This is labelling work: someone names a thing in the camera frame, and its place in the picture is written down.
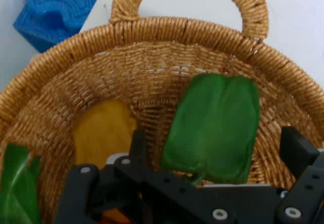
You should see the yellow toy bell pepper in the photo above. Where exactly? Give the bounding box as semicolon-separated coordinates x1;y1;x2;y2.
72;99;139;170

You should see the orange toy carrot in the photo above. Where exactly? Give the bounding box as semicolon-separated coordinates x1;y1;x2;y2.
100;207;134;224

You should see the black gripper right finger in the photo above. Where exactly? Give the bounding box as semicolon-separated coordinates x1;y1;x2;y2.
274;126;324;224

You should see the green toy bell pepper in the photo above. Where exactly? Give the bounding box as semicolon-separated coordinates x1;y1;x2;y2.
161;73;261;186

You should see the green toy leafy vegetable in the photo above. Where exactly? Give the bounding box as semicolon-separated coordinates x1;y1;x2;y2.
0;142;43;224

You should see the dark blue foam block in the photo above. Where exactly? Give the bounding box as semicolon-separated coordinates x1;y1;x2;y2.
13;0;107;54

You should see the woven wicker basket with handles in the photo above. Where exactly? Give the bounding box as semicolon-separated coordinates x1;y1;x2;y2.
0;0;324;224

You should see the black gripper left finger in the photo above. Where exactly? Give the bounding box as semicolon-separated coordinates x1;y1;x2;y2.
54;130;163;224

